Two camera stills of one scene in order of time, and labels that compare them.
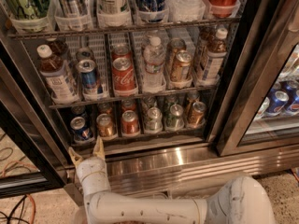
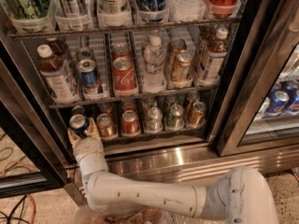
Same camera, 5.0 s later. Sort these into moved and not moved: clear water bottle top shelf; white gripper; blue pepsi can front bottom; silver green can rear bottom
Moved: white gripper
Not moved: blue pepsi can front bottom; silver green can rear bottom; clear water bottle top shelf
